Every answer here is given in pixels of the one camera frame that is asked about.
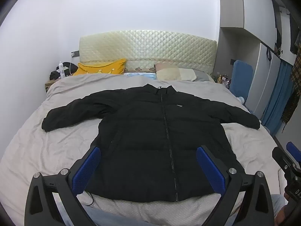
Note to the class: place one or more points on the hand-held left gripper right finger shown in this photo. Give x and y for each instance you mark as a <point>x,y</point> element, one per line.
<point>211,172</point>

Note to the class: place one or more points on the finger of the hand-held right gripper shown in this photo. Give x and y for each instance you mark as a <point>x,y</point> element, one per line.
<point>281,156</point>
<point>293,148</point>

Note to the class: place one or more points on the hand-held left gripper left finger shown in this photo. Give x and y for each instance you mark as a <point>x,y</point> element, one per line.
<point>86,169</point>

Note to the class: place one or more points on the black puffer jacket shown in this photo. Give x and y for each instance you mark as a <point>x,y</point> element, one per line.
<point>141,134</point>

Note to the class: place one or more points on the person's right forearm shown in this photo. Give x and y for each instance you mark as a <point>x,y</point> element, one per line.
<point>277,204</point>

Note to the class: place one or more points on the person's right hand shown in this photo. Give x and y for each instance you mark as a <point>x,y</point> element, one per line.
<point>282,216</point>

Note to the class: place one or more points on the grey bed blanket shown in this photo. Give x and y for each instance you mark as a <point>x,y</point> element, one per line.
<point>58,146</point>

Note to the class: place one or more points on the blue curtain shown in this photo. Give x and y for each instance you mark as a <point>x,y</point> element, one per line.
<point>277,94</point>

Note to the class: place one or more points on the plaid hanging garment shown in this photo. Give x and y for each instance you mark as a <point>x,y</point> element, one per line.
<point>294,91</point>

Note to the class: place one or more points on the pale blue cloth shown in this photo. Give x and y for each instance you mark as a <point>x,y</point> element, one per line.
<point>240,99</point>

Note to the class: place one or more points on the wooden nightstand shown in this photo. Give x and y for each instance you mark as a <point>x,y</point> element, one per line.
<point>49,84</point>

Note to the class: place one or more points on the row of small bottles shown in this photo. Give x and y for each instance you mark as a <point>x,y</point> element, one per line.
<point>222,78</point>

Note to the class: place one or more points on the grey pillow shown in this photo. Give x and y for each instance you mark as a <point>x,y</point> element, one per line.
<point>203,75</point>

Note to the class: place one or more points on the black cloth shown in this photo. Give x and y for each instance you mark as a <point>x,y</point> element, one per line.
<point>55,75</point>

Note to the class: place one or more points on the cream pillow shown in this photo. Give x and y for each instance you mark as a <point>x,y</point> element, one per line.
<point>188,74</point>

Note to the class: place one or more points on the yellow pillow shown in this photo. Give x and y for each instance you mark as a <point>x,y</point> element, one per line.
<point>101,67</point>

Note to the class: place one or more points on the black bag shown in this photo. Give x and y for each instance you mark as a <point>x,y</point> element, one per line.
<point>70,67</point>

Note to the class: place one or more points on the white bottle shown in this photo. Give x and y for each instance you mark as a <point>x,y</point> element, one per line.
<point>61,69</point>

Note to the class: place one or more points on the light blue printed sheet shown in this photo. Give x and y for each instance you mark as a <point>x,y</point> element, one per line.
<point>141,75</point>

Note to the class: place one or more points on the beige pillow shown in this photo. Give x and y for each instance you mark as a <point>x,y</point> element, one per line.
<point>167,72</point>

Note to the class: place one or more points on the dark hanging garment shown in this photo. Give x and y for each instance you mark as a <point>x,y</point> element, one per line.
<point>278,30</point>
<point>295,35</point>

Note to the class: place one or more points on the cream quilted headboard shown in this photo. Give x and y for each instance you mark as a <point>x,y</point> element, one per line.
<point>145,47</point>

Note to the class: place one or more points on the grey white wardrobe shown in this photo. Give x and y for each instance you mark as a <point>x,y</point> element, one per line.
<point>251,16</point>

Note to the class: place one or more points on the wall socket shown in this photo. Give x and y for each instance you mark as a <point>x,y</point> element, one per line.
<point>74,54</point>

